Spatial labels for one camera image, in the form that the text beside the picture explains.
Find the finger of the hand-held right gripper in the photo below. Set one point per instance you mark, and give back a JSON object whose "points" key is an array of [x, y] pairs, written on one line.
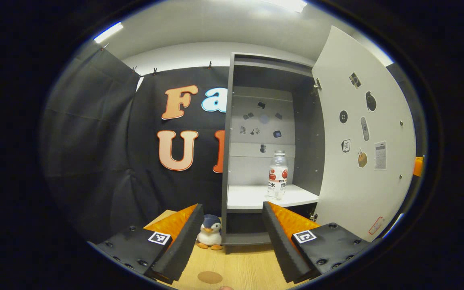
{"points": [[418, 166]]}

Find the penguin plush toy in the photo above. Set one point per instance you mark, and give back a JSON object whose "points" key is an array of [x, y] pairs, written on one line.
{"points": [[210, 235]]}

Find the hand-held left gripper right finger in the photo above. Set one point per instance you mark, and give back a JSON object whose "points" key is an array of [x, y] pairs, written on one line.
{"points": [[280, 245]]}

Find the white cabinet door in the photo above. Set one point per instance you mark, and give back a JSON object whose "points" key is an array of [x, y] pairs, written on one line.
{"points": [[349, 193]]}

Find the clear bottle with cherry label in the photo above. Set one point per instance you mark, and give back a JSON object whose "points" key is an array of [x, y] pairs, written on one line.
{"points": [[277, 177]]}

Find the metal door hinge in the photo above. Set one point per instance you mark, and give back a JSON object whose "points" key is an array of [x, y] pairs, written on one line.
{"points": [[313, 217], [317, 84]]}

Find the ceiling light panel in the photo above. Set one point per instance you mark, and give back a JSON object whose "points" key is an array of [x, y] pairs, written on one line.
{"points": [[288, 5], [108, 32]]}

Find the black backdrop cloth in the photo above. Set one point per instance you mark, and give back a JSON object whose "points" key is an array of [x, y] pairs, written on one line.
{"points": [[95, 141]]}

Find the grey cabinet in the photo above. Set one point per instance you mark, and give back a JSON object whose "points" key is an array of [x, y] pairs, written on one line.
{"points": [[308, 133]]}

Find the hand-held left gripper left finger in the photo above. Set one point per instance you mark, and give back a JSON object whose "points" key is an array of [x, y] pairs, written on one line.
{"points": [[183, 245]]}

